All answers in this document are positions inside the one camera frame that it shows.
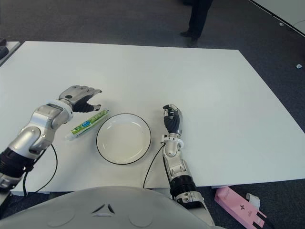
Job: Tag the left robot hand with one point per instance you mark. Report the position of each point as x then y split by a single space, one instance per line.
74 95

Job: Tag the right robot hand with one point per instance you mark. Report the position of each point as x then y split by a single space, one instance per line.
173 121

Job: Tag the green white toothpaste tube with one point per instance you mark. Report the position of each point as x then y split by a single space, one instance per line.
85 125

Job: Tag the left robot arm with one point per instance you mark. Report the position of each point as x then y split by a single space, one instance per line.
35 133

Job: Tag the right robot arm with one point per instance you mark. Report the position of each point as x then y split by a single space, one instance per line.
178 171

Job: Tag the white plate black rim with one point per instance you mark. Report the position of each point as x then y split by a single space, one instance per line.
124 139

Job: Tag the white side table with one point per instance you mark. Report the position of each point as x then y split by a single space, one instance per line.
13 47

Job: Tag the pink cardboard box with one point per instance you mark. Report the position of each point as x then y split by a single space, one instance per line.
234 205

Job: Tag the standing person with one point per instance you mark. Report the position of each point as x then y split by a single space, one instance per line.
197 16

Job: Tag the grey robot torso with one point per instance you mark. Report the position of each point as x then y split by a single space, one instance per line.
107 210

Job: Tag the small white floor scrap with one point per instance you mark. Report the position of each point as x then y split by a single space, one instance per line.
298 66

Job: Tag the white neighbouring table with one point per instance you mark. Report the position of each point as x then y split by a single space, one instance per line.
283 12

